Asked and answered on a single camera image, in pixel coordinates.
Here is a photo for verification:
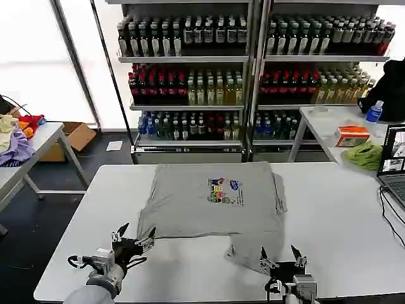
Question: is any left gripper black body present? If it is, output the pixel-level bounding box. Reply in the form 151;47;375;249
111;237;146;270

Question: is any white side table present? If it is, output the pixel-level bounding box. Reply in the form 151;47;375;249
0;122;90;213

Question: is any metal shelf with bottles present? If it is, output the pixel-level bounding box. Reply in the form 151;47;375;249
249;0;397;163
106;0;254;165

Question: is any orange tissue box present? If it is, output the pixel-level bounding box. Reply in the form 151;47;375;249
333;125;371;148

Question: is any grey laptop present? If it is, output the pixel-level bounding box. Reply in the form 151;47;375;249
376;123;405;210

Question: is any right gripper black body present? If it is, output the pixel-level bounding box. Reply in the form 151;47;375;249
268;260;306;283

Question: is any black laptop cable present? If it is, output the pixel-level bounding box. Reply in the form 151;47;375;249
378;186;405;248

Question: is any blue water bottle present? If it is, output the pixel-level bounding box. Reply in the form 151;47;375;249
365;100;385;123

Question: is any white table with grey legs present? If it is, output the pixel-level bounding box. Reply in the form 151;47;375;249
287;105;405;178

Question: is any cream cloth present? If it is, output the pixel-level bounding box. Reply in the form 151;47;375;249
0;114;20;155

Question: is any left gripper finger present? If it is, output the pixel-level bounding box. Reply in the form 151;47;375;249
111;222;130;243
135;225;157;252

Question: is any black bag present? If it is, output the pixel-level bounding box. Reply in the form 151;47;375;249
357;58;405;123

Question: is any grey printed t-shirt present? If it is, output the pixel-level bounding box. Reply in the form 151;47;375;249
136;161;288;275

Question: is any green cloth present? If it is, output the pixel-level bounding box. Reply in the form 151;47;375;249
344;141;384;172

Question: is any red orange cloth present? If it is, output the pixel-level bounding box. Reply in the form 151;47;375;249
17;114;47;139

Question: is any thin black pole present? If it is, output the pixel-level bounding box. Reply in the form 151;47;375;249
89;0;137;165

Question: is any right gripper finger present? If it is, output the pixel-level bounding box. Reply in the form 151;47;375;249
290;244;308;268
259;246;280;274

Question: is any purple cloth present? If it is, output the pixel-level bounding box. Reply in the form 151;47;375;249
0;129;36;167

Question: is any grey window pillar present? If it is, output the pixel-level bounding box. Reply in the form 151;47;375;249
49;0;103;130

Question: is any brown cardboard box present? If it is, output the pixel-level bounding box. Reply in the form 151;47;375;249
39;121;97;163

